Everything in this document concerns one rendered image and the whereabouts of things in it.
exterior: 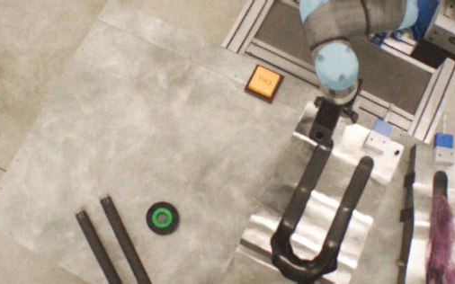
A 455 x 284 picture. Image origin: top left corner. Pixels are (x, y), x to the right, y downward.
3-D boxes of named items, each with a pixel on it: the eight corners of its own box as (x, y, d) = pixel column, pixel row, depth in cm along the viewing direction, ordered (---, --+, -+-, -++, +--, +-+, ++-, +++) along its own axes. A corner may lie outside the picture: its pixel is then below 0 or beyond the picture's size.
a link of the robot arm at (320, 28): (347, 0, 115) (362, 49, 113) (294, 10, 115) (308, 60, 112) (354, -19, 107) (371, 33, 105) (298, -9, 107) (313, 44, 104)
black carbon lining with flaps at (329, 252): (319, 135, 142) (325, 123, 133) (379, 164, 140) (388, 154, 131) (256, 265, 134) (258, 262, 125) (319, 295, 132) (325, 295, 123)
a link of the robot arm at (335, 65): (351, 32, 102) (364, 75, 100) (351, 53, 113) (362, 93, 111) (307, 43, 104) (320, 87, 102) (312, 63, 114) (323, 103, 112)
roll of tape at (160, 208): (181, 234, 143) (180, 232, 140) (148, 236, 143) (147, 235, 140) (178, 202, 146) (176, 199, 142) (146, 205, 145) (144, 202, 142)
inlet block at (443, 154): (432, 116, 147) (439, 110, 142) (450, 119, 147) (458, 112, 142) (428, 164, 144) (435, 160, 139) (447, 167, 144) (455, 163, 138)
